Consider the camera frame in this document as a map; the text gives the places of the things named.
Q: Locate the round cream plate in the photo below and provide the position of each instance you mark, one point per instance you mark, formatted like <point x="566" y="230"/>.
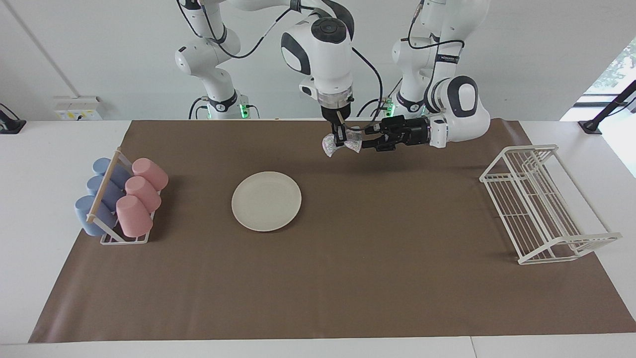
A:
<point x="266" y="201"/>

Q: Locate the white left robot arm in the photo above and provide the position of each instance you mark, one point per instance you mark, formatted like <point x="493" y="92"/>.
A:
<point x="462" y="114"/>

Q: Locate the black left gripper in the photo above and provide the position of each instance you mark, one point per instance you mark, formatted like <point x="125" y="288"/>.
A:
<point x="407" y="133"/>

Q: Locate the blue plastic cup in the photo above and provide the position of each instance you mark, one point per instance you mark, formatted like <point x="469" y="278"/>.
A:
<point x="97" y="185"/>
<point x="103" y="165"/>
<point x="87" y="216"/>

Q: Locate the black angled stand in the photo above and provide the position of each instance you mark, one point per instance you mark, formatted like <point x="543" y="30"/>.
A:
<point x="591" y="124"/>

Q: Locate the black clamp mount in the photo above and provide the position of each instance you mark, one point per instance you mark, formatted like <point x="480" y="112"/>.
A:
<point x="10" y="124"/>

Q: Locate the white wall socket box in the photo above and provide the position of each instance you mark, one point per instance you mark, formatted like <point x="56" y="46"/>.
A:
<point x="77" y="107"/>

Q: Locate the pink plastic cup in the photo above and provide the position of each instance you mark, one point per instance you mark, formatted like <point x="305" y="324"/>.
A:
<point x="144" y="193"/>
<point x="135" y="216"/>
<point x="150" y="173"/>

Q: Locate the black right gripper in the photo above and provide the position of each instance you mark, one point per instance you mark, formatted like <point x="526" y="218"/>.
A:
<point x="330" y="114"/>

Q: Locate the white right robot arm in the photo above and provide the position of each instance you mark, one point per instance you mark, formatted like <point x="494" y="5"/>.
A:
<point x="323" y="54"/>

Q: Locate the brown table mat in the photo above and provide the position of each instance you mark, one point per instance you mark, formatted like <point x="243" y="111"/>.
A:
<point x="372" y="278"/>

